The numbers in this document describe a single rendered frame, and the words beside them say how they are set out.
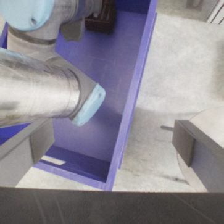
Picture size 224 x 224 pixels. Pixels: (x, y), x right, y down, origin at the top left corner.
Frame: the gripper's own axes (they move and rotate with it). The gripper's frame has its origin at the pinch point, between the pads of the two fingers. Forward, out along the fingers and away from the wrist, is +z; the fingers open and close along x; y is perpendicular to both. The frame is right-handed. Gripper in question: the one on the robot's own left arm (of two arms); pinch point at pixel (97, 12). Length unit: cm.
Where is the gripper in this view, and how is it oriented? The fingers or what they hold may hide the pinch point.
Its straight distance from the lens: 65.0
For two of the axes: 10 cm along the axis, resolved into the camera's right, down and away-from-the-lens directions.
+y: 1.0, -8.2, -5.7
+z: 2.6, -5.3, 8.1
